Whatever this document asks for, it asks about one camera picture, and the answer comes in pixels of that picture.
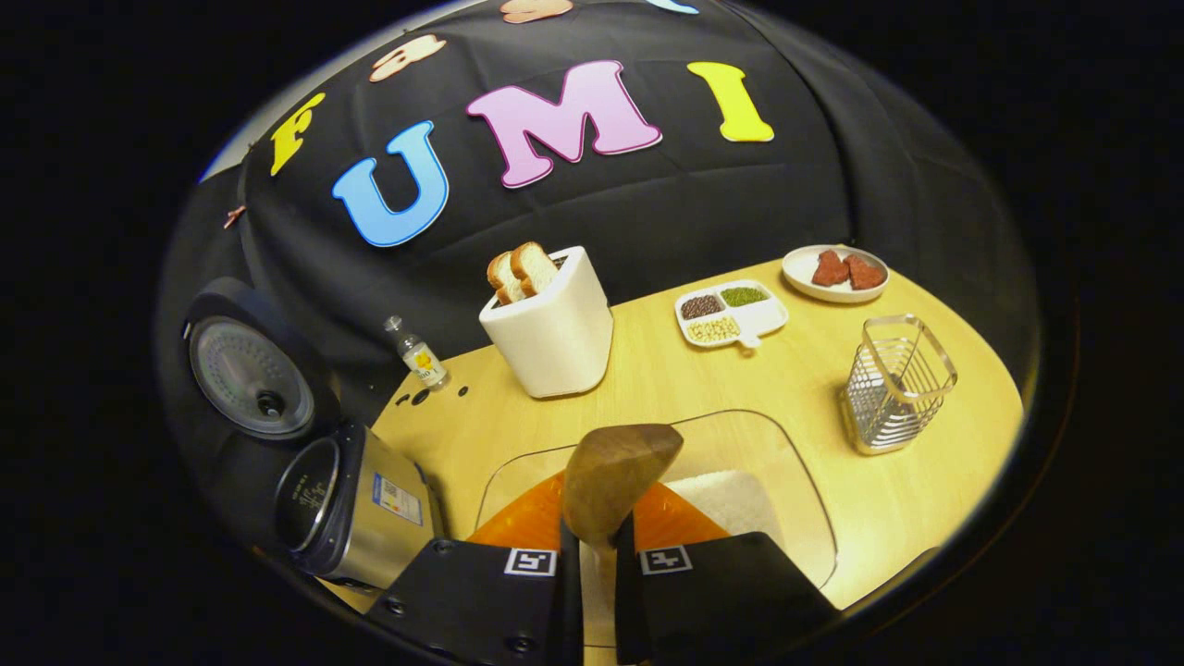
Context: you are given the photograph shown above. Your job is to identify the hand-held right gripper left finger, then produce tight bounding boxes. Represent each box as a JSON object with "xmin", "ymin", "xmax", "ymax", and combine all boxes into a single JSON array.
[{"xmin": 365, "ymin": 472, "xmax": 584, "ymax": 666}]

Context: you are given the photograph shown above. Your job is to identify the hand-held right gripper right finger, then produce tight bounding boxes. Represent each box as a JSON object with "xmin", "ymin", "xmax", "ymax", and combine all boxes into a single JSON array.
[{"xmin": 615, "ymin": 481, "xmax": 843, "ymax": 666}]

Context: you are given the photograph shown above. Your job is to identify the dark grey rice cooker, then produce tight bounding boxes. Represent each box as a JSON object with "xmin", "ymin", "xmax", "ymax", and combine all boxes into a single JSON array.
[{"xmin": 180, "ymin": 276, "xmax": 445, "ymax": 593}]

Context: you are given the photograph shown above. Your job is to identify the wooden spoon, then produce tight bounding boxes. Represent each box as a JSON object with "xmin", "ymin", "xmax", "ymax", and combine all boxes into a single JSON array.
[{"xmin": 562, "ymin": 424, "xmax": 684, "ymax": 648}]

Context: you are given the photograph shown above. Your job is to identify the metal wire chopstick holder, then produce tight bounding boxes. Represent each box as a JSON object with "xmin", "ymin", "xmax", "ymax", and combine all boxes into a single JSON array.
[{"xmin": 842, "ymin": 314, "xmax": 958, "ymax": 456}]

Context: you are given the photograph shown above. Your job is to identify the small glass bottle yellow label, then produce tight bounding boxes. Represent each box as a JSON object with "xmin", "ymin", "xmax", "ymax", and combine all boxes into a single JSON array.
[{"xmin": 384, "ymin": 315, "xmax": 451, "ymax": 391}]

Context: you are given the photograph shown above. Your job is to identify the white toaster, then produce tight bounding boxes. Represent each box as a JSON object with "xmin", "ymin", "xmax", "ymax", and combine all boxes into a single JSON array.
[{"xmin": 478, "ymin": 245, "xmax": 614, "ymax": 400}]

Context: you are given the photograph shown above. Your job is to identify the white divided grain dish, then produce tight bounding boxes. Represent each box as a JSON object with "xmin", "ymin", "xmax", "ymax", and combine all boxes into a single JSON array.
[{"xmin": 674, "ymin": 280, "xmax": 789, "ymax": 351}]

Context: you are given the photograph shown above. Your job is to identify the toast bread slice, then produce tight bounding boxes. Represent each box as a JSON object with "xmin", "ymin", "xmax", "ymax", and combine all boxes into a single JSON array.
[
  {"xmin": 487, "ymin": 252, "xmax": 528, "ymax": 304},
  {"xmin": 510, "ymin": 241, "xmax": 560, "ymax": 297}
]

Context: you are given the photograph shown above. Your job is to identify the white round plate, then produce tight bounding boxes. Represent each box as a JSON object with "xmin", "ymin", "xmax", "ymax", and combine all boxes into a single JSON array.
[{"xmin": 782, "ymin": 244, "xmax": 891, "ymax": 304}]

